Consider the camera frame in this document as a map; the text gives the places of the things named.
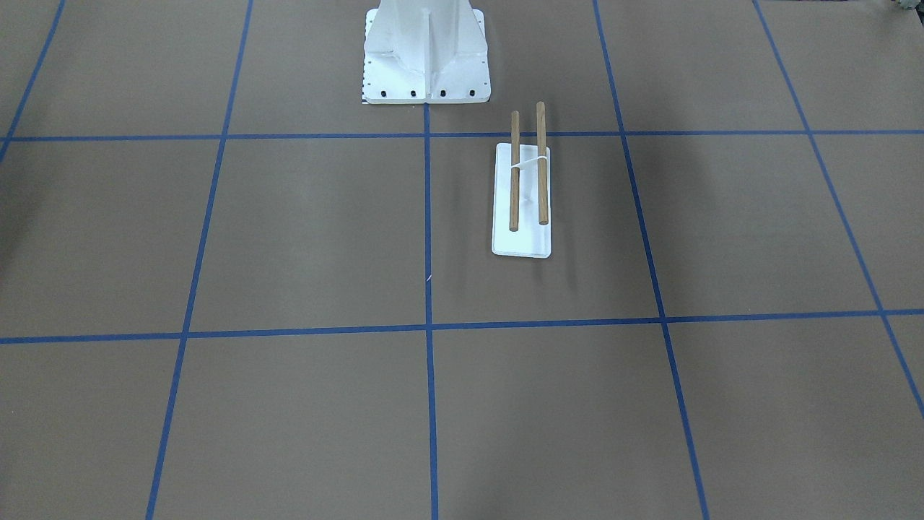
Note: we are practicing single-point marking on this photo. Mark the white towel rack wooden bars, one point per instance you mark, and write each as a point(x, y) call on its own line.
point(522, 213)

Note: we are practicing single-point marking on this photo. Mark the white camera mast pedestal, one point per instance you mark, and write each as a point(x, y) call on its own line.
point(425, 52)

